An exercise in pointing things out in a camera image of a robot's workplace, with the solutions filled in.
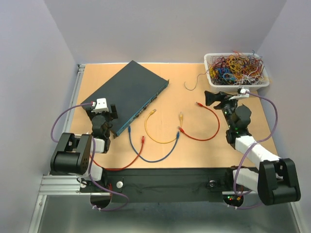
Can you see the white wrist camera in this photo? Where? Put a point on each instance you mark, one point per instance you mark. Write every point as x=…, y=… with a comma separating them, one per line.
x=99, y=106
x=243, y=93

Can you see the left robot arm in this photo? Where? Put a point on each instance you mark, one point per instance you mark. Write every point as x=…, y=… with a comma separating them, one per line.
x=72, y=152

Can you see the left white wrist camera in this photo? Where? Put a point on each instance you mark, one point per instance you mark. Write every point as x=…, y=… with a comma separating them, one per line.
x=99, y=106

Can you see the dark blue network switch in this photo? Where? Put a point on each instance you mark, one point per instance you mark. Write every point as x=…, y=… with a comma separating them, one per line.
x=131, y=90

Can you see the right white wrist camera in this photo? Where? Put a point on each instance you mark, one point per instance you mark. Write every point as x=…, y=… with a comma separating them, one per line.
x=243, y=93

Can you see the aluminium left side rail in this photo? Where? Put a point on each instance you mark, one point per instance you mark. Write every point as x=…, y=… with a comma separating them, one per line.
x=73, y=100

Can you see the aluminium rail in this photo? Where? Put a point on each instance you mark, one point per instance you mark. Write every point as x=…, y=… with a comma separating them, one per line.
x=73, y=100
x=60, y=185

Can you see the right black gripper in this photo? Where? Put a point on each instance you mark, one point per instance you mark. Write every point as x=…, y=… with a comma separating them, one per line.
x=210, y=97

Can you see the aluminium front rail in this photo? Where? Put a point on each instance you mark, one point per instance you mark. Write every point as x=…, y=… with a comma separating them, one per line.
x=60, y=185

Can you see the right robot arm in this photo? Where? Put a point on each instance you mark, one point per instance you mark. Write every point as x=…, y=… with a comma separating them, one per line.
x=276, y=180

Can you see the black base mat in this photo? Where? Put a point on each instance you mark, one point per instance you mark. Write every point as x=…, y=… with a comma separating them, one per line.
x=225, y=175

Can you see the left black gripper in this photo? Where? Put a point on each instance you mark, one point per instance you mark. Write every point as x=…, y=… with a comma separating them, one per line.
x=112, y=115

